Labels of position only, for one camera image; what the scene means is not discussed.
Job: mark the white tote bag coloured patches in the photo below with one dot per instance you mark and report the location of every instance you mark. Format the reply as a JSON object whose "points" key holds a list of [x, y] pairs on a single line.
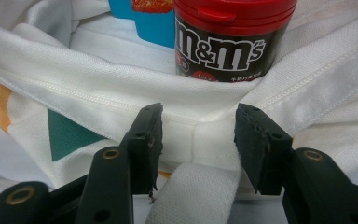
{"points": [[74, 93]]}

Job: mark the blue snack bag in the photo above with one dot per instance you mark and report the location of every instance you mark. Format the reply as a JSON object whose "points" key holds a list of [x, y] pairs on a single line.
{"points": [[155, 28]]}

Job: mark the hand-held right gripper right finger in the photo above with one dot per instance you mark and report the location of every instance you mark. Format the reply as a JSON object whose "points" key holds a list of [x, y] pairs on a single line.
{"points": [[258, 149]]}

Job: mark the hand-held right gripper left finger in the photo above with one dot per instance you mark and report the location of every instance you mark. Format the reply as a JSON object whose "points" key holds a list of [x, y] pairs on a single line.
{"points": [[144, 149]]}

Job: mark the candy jar red lid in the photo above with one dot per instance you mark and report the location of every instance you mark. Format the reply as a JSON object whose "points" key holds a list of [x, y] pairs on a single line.
{"points": [[230, 40]]}

